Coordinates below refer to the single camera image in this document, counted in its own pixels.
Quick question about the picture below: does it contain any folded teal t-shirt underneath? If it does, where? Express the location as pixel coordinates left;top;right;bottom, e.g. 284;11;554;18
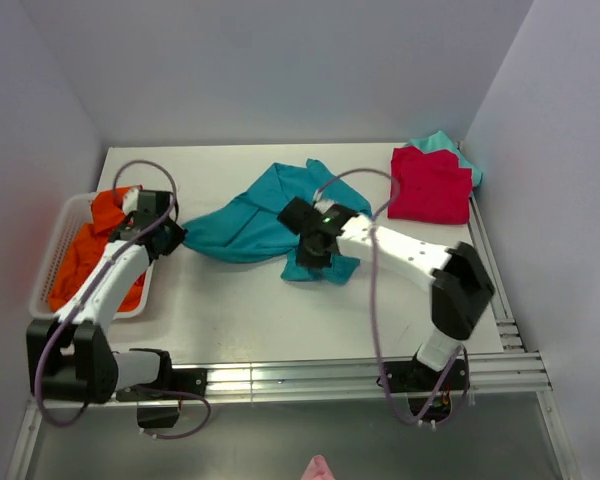
404;131;483;188

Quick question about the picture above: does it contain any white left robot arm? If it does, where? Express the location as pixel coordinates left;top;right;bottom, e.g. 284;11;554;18
26;190;185;405

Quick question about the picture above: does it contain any black box under left base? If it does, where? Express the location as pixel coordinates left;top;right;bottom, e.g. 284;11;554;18
136;406;180;430

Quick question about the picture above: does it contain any pink object at bottom edge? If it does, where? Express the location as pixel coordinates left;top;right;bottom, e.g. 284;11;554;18
301;455;335;480

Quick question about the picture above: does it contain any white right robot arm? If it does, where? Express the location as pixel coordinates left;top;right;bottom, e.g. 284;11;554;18
277;197;495;390

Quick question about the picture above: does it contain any white plastic laundry basket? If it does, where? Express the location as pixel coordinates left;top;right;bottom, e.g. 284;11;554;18
28;192;156;321

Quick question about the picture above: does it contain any orange t-shirt in basket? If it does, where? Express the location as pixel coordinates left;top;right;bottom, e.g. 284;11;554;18
47;185;151;314

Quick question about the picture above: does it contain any aluminium right side rail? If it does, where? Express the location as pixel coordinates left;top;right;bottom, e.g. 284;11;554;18
467;188;527;354

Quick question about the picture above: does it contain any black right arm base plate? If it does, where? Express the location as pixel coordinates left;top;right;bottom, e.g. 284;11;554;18
382;359;469;394

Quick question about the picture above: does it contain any folded red t-shirt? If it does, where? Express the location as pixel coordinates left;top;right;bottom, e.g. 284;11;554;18
387;146;473;225

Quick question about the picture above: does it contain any teal t-shirt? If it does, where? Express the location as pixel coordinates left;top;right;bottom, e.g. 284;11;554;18
183;159;371;285

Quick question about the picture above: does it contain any aluminium front rail frame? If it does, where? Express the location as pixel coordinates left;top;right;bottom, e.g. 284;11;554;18
174;352;551;404

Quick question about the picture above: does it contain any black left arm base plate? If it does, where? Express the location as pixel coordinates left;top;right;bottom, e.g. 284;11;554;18
115;368;208;402

